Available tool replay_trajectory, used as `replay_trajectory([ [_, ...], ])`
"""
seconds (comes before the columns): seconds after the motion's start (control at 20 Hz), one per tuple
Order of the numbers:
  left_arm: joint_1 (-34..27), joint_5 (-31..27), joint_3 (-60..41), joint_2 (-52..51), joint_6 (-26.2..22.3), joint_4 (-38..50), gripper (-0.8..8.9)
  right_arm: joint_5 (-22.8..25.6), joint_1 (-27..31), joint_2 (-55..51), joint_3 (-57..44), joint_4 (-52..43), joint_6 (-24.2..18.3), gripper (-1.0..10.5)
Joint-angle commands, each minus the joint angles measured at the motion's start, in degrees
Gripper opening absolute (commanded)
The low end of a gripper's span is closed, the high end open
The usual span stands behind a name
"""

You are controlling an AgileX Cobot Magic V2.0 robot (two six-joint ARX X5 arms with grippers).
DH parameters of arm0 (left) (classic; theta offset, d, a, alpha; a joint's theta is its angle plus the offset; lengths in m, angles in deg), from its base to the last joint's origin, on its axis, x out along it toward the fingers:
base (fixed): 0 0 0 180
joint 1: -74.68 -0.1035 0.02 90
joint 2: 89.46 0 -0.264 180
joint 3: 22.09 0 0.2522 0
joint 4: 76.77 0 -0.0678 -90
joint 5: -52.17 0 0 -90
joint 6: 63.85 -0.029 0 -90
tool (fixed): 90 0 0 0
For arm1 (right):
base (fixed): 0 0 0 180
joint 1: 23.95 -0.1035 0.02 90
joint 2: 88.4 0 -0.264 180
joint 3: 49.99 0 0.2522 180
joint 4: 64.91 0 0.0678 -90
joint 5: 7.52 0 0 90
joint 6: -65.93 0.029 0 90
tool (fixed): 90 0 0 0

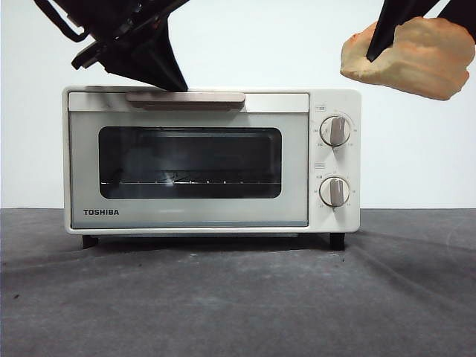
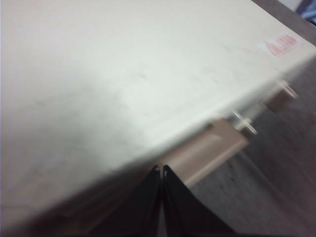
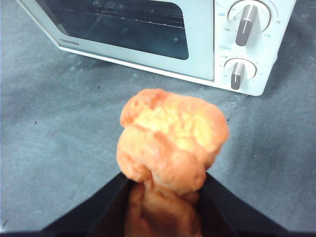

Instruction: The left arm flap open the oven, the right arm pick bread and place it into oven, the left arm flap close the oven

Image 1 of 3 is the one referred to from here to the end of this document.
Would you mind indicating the golden bread loaf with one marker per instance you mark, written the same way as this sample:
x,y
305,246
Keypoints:
x,y
427,59

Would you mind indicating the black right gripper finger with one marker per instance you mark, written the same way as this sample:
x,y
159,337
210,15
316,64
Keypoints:
x,y
461,9
390,26

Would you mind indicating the cream Toshiba toaster oven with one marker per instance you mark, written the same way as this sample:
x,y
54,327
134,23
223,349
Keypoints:
x,y
351,163

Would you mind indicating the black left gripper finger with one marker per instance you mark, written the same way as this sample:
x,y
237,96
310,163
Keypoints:
x,y
145,63
174,63

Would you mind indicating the cream oven knob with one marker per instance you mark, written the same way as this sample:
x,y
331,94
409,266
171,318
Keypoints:
x,y
335,191
336,130

